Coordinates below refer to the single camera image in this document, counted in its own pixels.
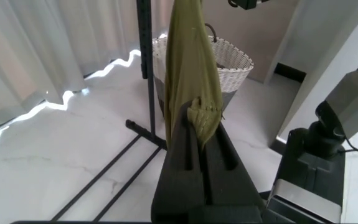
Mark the white laundry basket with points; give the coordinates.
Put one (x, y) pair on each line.
(234, 71)

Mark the green shirt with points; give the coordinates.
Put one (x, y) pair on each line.
(191, 62)

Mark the white curtain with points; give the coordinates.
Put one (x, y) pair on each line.
(26, 46)

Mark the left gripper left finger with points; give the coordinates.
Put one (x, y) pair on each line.
(175, 186)

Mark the black clothes rack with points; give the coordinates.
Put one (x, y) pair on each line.
(144, 31)

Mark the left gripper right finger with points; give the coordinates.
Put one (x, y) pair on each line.
(228, 193)

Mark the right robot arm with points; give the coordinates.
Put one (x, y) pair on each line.
(346, 99)

